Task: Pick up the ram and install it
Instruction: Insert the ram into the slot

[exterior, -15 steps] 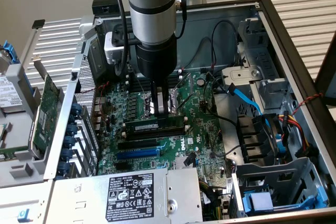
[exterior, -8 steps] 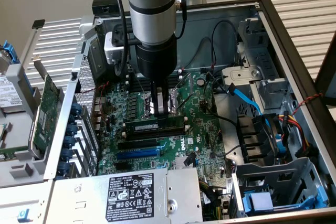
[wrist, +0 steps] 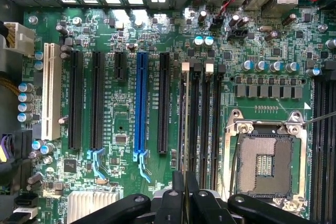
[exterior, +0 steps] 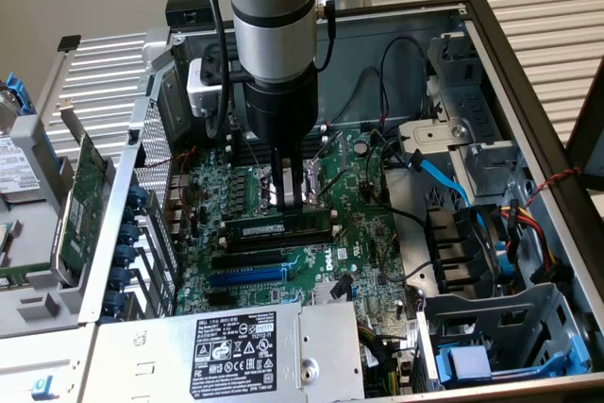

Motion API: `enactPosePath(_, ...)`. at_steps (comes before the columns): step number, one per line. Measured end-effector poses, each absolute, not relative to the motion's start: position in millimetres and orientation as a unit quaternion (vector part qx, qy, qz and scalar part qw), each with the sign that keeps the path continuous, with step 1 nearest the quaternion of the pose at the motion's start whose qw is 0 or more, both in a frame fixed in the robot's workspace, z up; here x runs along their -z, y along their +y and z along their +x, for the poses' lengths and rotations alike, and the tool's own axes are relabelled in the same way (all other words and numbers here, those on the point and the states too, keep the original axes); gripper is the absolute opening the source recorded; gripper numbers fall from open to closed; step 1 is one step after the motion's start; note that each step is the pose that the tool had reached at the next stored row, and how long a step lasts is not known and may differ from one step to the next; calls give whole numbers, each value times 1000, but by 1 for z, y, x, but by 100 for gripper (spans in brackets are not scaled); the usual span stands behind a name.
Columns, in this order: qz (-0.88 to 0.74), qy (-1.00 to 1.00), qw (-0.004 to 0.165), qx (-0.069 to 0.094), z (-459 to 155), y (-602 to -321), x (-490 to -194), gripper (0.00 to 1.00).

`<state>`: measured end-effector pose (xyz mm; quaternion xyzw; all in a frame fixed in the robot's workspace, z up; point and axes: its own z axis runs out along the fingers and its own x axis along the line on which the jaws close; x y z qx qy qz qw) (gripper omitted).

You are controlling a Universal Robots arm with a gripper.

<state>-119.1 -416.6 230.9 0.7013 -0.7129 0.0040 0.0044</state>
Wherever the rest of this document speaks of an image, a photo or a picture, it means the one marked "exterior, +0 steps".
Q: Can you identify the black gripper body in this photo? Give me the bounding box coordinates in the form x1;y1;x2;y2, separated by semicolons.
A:
243;65;319;163

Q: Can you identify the green RAM stick white label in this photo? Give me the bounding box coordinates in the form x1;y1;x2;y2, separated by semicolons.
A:
223;207;332;243

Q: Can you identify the metal CPU socket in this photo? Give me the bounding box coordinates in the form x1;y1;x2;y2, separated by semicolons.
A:
252;157;331;223

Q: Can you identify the thin metal locking lever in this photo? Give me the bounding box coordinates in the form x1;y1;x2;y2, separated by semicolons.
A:
234;123;275;194
314;161;362;201

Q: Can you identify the open metal socket cover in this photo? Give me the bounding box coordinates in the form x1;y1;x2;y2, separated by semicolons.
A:
310;131;345;163

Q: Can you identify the green Dell motherboard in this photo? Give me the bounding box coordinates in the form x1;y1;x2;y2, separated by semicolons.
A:
172;126;421;325

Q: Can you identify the black long expansion slot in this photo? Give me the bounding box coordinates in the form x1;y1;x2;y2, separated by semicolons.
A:
210;250;284;271

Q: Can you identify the metal rear port block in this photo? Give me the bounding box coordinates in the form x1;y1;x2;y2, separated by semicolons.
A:
167;174;195;237

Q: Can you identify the open metal PC case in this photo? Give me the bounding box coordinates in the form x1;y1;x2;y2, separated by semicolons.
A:
77;0;604;403

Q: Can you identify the blue expansion slot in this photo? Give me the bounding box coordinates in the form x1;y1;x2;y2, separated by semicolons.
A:
210;266;288;289

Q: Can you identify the silver finned heat sink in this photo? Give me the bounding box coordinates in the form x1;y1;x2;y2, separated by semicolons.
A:
310;279;353;304

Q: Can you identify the black box behind case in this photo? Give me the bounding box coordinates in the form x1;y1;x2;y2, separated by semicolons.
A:
164;0;223;29

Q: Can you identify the blue card retention clip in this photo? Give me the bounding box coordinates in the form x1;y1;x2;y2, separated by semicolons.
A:
116;223;143;247
126;184;151;210
101;290;128;317
108;266;133;292
112;244;138;268
121;204;143;227

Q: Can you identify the black fan shroud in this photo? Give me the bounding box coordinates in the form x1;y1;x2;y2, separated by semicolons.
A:
424;204;509;301

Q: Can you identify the green graphics card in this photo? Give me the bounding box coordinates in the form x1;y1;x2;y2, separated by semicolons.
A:
49;98;117;289

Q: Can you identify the silver metal drive cage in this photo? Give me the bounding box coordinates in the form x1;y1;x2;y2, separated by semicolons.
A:
395;29;530;201

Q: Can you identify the silver power supply unit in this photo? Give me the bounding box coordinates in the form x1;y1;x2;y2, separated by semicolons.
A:
92;301;367;403

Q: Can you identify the black table corner clip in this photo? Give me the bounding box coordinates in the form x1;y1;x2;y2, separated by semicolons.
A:
56;33;83;53

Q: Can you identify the blue plastic disk caddy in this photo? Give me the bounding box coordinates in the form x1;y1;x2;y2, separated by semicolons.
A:
433;334;591;388

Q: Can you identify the hard disk white label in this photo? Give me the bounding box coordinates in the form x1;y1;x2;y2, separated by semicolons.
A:
0;136;42;206

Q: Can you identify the grey metal disk bay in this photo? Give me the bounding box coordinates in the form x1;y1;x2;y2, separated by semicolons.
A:
410;282;594;394

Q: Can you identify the dark brown panel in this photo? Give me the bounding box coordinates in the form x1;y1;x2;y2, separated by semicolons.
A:
564;56;604;193

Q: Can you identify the grey metal side panel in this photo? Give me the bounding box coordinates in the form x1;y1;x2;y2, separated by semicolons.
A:
0;325;98;403

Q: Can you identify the blue plastic latch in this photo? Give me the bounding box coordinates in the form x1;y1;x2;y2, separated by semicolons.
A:
30;374;61;400

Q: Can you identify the black slanting wire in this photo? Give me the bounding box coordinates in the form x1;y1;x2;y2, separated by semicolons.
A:
329;65;384;126

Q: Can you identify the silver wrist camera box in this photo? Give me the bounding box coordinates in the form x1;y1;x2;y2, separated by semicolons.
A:
186;58;226;119

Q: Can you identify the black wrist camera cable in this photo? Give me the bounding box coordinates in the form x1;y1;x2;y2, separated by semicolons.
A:
192;0;233;139

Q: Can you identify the red black twisted wire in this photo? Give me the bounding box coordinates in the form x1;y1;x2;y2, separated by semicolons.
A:
143;145;198;171
523;165;584;210

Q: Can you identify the black arm connector cable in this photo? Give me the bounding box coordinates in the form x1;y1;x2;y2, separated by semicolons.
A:
315;0;338;43

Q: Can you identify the long black arched wire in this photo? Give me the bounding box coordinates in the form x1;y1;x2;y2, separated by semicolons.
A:
378;36;431;133

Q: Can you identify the blue SATA wire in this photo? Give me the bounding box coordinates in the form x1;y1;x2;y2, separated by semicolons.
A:
408;147;487;229

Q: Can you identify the yellow black supply wire bundle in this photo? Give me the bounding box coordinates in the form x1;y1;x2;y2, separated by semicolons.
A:
357;322;416;399

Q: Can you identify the red yellow power wire bundle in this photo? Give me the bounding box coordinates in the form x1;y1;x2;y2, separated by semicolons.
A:
499;202;561;277

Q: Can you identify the blue disk bracket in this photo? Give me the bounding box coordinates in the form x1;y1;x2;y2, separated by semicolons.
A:
0;71;37;119

